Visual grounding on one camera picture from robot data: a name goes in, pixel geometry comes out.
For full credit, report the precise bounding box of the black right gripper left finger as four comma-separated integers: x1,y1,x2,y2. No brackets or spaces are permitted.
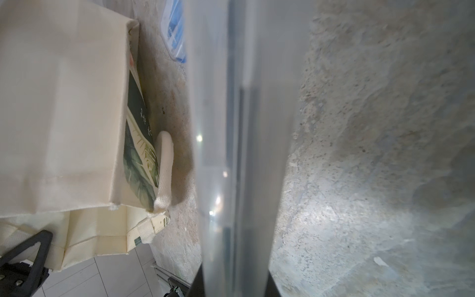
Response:
187,266,204,297

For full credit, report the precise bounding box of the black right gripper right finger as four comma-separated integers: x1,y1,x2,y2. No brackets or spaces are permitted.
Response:
265,273,281,297

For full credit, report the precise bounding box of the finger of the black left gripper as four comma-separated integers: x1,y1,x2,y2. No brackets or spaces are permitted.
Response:
1,230,53,297

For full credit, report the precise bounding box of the floral canvas tote bag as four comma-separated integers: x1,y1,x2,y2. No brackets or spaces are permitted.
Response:
1,1,173,271

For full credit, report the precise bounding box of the clear case green label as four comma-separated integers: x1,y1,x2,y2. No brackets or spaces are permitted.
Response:
184,1,314,297

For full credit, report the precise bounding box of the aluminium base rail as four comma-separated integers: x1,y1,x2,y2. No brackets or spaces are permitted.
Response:
152,263,191,297

